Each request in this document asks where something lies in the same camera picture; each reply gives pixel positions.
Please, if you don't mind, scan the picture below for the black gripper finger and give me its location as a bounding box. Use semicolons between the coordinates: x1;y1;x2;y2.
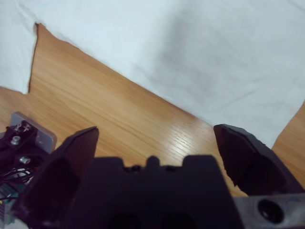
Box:
10;126;100;226
213;124;305;197

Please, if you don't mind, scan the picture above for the white mount plate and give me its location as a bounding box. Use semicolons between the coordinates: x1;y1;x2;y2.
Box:
10;112;59;156

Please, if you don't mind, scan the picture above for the small electronics module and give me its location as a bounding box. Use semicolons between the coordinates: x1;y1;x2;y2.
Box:
0;167;34;215

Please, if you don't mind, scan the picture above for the white t-shirt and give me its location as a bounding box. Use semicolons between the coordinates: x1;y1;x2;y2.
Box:
0;0;305;150

